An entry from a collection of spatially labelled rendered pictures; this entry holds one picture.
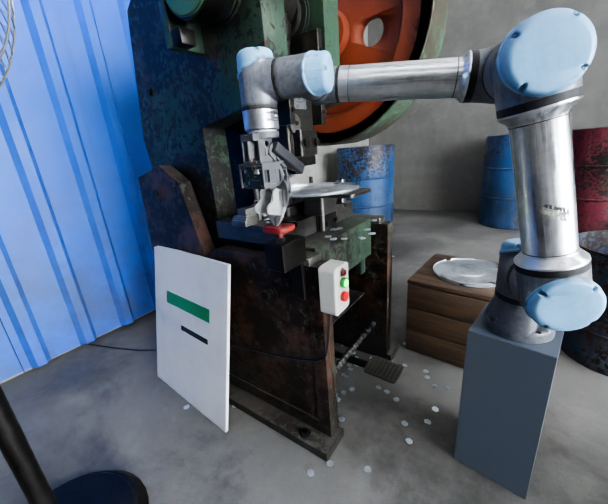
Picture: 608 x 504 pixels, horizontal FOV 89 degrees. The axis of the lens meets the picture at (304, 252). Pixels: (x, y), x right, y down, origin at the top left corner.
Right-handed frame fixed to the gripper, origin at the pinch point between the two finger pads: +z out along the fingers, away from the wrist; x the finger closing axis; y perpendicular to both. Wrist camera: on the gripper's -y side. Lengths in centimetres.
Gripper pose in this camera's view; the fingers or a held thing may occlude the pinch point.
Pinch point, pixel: (277, 220)
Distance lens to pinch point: 75.7
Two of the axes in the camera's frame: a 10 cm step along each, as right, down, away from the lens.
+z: 0.7, 9.4, 3.2
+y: -5.8, 3.0, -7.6
